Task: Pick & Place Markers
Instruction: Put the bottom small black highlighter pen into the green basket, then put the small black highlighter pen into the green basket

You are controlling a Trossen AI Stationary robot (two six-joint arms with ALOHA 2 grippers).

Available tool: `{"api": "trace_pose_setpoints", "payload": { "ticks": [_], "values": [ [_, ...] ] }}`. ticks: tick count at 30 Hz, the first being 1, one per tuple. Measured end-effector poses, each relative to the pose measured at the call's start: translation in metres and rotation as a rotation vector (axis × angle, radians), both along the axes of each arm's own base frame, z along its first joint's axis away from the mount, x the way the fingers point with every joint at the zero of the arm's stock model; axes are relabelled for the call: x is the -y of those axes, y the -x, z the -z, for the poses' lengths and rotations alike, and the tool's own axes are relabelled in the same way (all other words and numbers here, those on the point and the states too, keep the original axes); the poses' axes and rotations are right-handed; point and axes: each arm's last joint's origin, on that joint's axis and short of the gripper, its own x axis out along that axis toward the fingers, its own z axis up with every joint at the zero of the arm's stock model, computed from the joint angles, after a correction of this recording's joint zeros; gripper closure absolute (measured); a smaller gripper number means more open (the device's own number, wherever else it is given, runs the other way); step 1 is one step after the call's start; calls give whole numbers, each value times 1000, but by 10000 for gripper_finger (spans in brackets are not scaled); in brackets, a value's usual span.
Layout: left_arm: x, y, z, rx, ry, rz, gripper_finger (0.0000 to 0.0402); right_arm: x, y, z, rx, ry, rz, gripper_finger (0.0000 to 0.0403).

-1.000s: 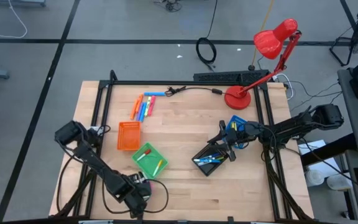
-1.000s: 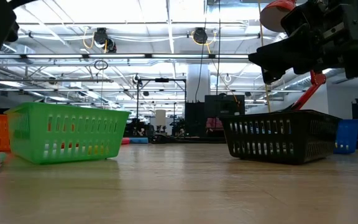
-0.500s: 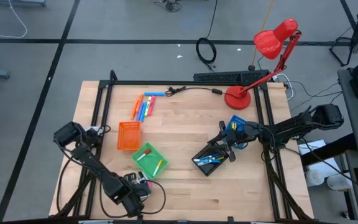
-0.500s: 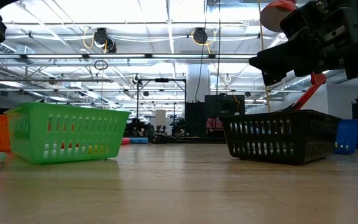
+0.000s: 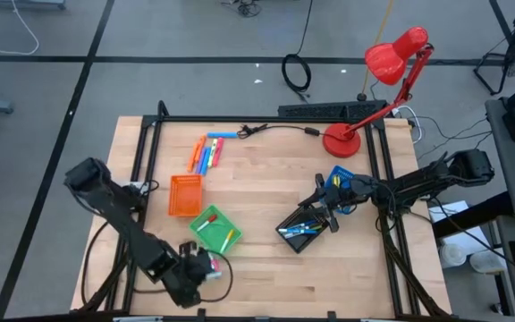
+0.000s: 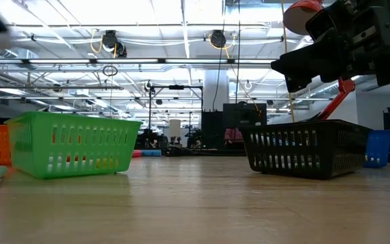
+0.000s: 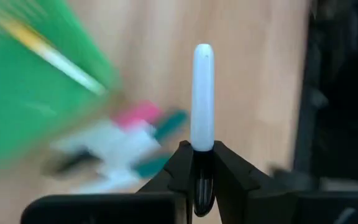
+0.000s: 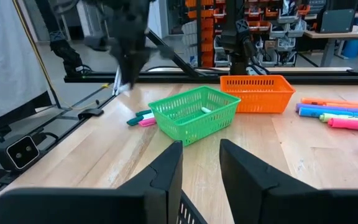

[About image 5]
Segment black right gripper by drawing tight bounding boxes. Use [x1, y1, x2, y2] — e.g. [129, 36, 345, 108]
[299, 173, 378, 233]

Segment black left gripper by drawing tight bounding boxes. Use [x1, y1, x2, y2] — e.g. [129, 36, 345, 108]
[165, 240, 216, 309]

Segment yellow-capped white marker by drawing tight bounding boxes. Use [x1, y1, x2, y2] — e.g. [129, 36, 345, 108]
[219, 228, 237, 254]

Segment red-capped white marker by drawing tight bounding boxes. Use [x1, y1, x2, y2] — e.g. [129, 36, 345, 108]
[196, 214, 219, 233]

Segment yellow highlighter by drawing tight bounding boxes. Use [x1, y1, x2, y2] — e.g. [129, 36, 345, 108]
[207, 138, 220, 169]

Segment green plastic basket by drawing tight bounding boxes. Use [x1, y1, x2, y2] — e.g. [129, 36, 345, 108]
[189, 204, 244, 255]

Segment blue plastic basket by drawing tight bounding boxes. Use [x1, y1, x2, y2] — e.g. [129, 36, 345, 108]
[324, 165, 356, 215]

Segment black plastic basket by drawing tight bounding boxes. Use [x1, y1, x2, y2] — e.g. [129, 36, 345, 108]
[274, 204, 330, 255]

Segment orange plastic basket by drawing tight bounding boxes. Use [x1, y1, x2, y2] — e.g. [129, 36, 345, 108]
[167, 174, 205, 218]

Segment red desk lamp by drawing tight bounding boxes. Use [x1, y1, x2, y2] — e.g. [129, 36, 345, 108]
[322, 26, 435, 159]

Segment purple highlighter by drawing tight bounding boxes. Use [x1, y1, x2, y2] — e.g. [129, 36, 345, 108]
[195, 147, 208, 175]

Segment orange highlighter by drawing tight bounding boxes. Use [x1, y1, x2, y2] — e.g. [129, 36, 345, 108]
[192, 134, 207, 165]
[186, 141, 201, 174]

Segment pink highlighter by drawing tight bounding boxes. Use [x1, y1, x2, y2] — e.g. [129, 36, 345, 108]
[212, 136, 225, 168]

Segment white paper sheet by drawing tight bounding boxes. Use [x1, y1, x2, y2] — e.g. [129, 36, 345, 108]
[427, 199, 469, 225]

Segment white cup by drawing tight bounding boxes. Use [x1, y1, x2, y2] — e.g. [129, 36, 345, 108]
[438, 241, 468, 269]

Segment black desk beam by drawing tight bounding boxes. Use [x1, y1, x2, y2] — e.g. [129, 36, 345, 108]
[431, 191, 515, 241]

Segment black lamp power cable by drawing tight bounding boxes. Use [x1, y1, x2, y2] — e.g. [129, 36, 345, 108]
[236, 123, 330, 140]

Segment silver aluminium bracket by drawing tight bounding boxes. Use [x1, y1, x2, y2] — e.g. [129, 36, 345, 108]
[113, 315, 165, 322]

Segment black aluminium table frame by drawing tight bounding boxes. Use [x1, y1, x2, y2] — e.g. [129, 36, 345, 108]
[80, 99, 453, 322]

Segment white power cable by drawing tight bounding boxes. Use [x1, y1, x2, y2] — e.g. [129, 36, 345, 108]
[390, 104, 423, 145]

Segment coiled black floor cable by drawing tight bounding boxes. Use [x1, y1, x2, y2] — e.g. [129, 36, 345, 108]
[281, 0, 315, 103]

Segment yellow hanging cable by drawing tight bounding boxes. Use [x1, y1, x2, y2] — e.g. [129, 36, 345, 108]
[360, 0, 395, 100]

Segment black cable tangle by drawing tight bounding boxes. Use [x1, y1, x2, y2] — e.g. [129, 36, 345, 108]
[219, 0, 264, 18]

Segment white floor cable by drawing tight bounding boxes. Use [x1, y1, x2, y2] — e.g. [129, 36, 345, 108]
[0, 0, 41, 56]

